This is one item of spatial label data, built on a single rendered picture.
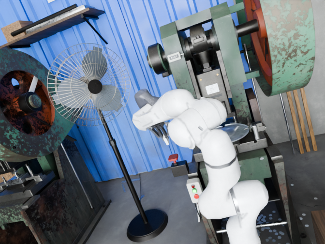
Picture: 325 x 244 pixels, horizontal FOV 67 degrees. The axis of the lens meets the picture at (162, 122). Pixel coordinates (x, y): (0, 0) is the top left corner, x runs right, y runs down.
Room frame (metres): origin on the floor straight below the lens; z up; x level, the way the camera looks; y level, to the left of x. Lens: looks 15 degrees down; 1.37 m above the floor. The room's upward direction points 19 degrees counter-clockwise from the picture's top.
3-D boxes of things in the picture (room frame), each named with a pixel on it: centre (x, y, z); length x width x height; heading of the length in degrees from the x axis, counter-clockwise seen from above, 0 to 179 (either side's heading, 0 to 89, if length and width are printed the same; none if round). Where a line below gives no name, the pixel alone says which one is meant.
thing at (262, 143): (1.52, -0.37, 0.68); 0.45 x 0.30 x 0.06; 74
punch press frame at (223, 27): (1.66, -0.41, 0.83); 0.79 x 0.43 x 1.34; 164
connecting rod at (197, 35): (1.52, -0.37, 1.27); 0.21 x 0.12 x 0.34; 164
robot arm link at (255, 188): (0.78, -0.19, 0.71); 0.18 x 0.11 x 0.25; 81
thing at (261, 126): (1.48, -0.53, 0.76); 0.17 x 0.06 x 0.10; 74
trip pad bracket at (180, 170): (1.39, -0.01, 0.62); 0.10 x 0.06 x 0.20; 74
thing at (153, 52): (1.61, -0.14, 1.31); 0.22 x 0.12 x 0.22; 164
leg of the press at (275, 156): (1.59, -0.67, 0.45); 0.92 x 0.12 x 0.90; 164
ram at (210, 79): (1.48, -0.36, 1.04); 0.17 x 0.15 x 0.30; 164
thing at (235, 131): (1.40, -0.33, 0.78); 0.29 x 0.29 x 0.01
